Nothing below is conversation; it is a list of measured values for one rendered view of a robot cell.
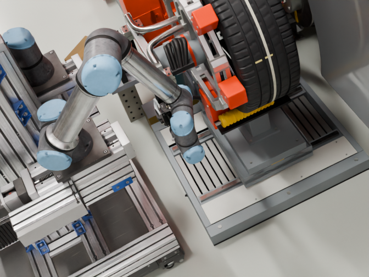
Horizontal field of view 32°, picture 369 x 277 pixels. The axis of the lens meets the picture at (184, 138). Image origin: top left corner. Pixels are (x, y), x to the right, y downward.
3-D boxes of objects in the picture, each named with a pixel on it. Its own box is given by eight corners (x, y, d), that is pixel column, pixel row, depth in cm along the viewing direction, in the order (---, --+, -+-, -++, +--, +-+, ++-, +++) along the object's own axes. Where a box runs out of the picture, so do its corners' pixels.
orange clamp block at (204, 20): (217, 28, 234) (219, 20, 225) (197, 37, 233) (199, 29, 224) (208, 11, 235) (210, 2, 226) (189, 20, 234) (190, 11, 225)
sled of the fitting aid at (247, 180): (313, 156, 308) (312, 143, 301) (246, 189, 305) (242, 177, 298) (265, 93, 341) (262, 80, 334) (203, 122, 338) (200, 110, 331)
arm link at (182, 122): (167, 104, 221) (175, 125, 229) (168, 128, 214) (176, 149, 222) (190, 100, 220) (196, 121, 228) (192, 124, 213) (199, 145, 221)
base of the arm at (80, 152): (62, 170, 239) (51, 153, 232) (50, 144, 249) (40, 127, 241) (98, 150, 241) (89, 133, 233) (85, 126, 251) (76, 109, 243)
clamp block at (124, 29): (146, 33, 265) (143, 23, 261) (126, 43, 264) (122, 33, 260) (142, 27, 268) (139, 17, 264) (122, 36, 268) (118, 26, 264)
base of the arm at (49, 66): (26, 92, 271) (16, 76, 264) (17, 72, 281) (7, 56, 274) (59, 76, 273) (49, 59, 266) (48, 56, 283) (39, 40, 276)
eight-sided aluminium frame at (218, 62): (245, 128, 263) (221, 27, 223) (230, 136, 263) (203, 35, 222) (194, 53, 299) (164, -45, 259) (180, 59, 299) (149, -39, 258)
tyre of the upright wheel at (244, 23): (301, 118, 275) (303, 18, 218) (252, 142, 273) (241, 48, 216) (231, 15, 308) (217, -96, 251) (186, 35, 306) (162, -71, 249)
